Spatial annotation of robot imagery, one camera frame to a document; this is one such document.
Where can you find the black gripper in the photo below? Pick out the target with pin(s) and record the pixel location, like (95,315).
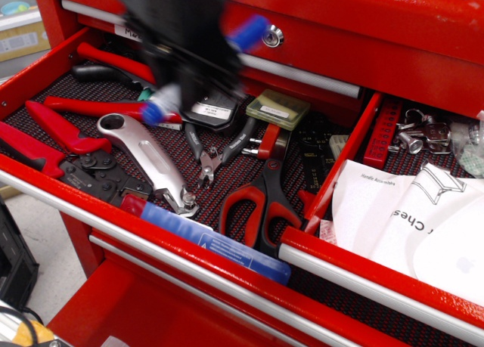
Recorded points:
(191,28)

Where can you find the blue and white marker pen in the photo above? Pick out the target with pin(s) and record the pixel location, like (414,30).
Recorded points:
(164,105)

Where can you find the red left open drawer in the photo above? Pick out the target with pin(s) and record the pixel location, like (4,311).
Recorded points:
(115,224)

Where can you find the red open drawer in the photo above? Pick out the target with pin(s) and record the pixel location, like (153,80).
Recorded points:
(115,224)
(417,300)

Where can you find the silver drawer lock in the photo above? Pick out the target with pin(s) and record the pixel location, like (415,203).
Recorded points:
(273,36)

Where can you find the red right open drawer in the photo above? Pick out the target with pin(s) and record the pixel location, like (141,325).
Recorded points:
(417,300)

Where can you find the white markers label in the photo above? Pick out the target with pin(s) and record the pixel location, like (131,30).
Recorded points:
(126,32)

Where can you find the silver utility knife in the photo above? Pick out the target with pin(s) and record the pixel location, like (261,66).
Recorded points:
(155,165)

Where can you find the red screwdriver bit holder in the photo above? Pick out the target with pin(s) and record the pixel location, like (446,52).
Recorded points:
(273,144)

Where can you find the green clear plastic box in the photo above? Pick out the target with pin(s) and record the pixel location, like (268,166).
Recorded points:
(278,109)

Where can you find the red and black scissors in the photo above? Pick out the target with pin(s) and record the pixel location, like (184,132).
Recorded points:
(270,203)

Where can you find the cardboard box on shelf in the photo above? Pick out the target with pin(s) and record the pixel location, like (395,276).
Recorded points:
(23,40)

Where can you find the white connector block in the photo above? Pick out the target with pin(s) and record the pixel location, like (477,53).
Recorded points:
(336,144)

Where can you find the red tool chest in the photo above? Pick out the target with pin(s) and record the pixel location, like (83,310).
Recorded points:
(424,51)

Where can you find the red drill bit holder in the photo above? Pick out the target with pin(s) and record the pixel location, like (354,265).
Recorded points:
(382,135)

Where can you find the white paper manual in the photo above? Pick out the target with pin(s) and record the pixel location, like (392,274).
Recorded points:
(384,217)

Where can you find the black box on floor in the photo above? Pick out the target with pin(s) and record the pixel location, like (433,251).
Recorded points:
(19,269)

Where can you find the clear plastic bag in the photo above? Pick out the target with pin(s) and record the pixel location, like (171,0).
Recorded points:
(467,144)

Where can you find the white apple mouse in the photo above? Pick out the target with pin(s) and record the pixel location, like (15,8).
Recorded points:
(451,258)

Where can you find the red handled cable cutter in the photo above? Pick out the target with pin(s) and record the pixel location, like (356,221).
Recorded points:
(214,111)

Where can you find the black handled pliers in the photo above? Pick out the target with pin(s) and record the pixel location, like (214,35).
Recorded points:
(104,73)

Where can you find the small grey handled cutters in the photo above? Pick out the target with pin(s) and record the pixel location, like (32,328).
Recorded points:
(210,165)

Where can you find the red handled crimping tool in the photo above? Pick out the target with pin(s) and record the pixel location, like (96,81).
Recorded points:
(85,163)

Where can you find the black wire stripper tool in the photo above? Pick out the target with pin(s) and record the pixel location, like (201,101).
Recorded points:
(313,136)

